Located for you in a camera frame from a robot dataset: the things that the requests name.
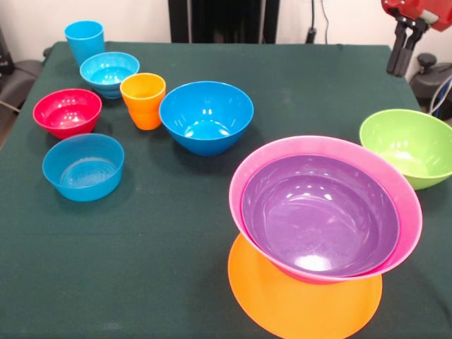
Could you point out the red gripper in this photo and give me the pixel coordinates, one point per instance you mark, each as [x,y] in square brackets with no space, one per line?
[434,10]

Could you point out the green bowl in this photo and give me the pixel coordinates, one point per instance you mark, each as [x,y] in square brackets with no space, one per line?
[406,141]

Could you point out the large pink bowl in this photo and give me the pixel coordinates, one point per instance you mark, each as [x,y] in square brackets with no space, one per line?
[406,197]

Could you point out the purple bowl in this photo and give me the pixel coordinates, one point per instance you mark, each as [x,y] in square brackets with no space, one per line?
[318,212]

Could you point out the large orange bowl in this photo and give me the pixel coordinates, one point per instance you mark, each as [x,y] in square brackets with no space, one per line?
[303,310]

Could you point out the orange cup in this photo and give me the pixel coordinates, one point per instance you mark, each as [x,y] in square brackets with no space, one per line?
[143,109]

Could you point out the small ribbed cyan bowl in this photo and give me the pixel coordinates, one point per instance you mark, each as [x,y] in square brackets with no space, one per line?
[106,70]

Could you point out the blue cup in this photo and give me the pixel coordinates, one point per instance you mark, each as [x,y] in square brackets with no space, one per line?
[84,42]

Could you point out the dark green tablecloth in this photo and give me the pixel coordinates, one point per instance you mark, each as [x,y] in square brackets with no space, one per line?
[141,247]

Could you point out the small crimson bowl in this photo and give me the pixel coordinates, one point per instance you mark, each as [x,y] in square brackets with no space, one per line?
[67,113]

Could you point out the translucent blue bowl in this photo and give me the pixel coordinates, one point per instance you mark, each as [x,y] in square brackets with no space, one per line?
[83,169]

